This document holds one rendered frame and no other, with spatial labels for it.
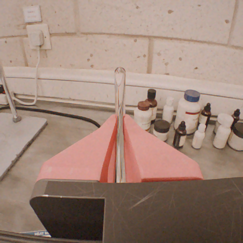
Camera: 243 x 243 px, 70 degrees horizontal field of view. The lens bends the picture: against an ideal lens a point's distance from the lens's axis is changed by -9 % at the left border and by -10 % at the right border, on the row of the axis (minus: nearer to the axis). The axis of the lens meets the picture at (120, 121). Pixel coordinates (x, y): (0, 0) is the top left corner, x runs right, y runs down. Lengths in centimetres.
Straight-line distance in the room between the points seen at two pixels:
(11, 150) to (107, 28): 43
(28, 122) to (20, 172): 19
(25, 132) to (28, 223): 28
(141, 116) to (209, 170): 21
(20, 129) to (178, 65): 50
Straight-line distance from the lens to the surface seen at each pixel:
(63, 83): 66
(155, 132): 50
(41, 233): 34
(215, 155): 52
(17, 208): 43
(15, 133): 59
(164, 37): 58
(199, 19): 58
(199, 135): 49
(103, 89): 61
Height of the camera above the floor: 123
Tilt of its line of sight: 36 degrees down
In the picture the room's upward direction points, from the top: straight up
